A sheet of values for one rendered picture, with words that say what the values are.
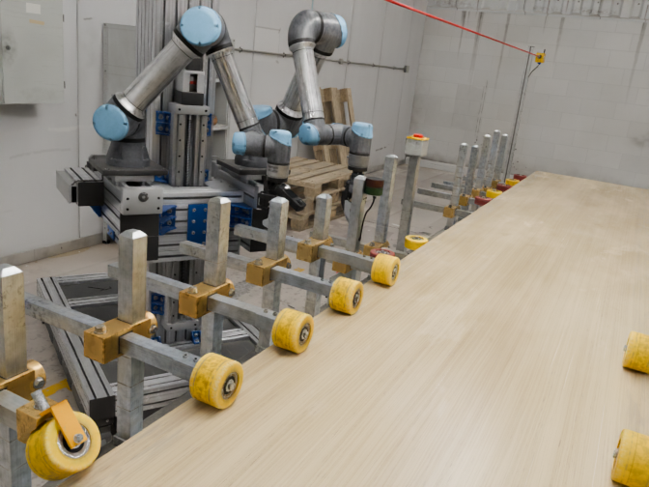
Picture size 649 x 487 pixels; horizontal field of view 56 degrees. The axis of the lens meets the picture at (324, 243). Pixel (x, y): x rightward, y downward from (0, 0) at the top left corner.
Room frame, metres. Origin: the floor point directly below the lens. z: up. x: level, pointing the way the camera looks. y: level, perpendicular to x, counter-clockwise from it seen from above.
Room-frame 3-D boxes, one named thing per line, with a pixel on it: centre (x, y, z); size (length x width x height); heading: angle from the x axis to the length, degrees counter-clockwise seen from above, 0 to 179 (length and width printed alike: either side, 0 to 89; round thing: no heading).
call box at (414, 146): (2.39, -0.32, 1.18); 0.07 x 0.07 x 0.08; 64
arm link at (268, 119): (2.42, 0.31, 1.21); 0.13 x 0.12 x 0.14; 133
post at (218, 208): (1.25, 0.23, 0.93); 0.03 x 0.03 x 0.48; 64
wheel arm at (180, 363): (1.00, 0.37, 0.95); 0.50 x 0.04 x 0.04; 64
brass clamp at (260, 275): (1.46, 0.13, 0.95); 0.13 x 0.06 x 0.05; 154
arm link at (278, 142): (2.02, 0.19, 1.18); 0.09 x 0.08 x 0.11; 91
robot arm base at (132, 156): (2.14, 0.73, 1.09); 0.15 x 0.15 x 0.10
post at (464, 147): (3.05, -0.64, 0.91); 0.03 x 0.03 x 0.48; 64
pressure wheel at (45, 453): (0.70, 0.32, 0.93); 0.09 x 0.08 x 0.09; 64
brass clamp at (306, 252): (1.68, 0.02, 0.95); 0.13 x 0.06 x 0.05; 154
